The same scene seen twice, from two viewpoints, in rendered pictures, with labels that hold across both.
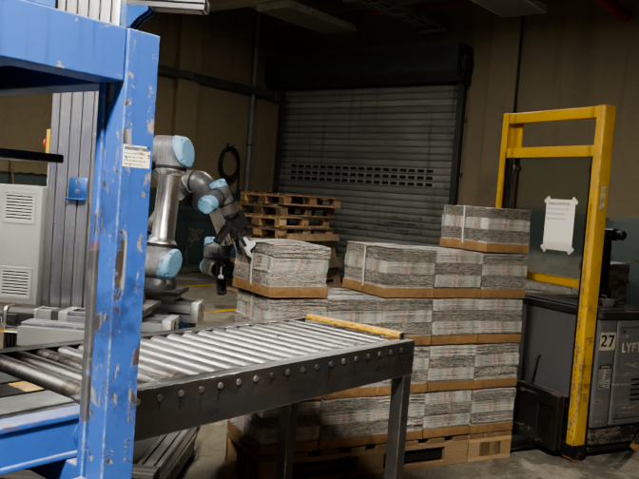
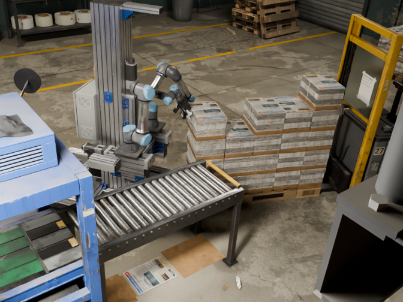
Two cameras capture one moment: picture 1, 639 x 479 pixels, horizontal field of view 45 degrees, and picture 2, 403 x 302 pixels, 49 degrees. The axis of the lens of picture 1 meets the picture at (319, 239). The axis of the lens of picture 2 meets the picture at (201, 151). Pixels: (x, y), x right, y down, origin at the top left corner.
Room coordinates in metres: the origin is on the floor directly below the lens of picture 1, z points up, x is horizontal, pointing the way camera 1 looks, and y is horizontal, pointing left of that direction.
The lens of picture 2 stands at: (-0.27, -0.62, 2.89)
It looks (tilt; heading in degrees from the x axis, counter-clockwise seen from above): 31 degrees down; 12
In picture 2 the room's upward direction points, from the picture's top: 4 degrees clockwise
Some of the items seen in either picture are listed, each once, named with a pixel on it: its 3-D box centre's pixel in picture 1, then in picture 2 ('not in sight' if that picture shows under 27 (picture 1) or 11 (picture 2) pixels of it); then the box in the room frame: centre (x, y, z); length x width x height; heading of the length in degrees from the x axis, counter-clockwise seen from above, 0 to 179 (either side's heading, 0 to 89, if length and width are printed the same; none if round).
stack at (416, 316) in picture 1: (356, 377); (244, 162); (3.67, -0.23, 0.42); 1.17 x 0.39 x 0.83; 119
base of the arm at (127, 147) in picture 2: not in sight; (129, 144); (2.89, 0.72, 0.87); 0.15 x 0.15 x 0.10
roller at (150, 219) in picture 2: (186, 358); (139, 207); (2.18, 0.36, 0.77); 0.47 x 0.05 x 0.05; 51
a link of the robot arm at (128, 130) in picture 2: not in sight; (130, 133); (2.88, 0.71, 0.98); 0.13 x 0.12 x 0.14; 71
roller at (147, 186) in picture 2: (234, 352); (161, 199); (2.34, 0.24, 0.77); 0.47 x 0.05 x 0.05; 51
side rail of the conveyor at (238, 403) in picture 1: (281, 382); (173, 223); (2.13, 0.08, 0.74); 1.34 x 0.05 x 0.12; 141
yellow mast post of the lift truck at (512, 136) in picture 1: (500, 262); (338, 94); (4.52, -1.08, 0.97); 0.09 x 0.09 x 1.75; 29
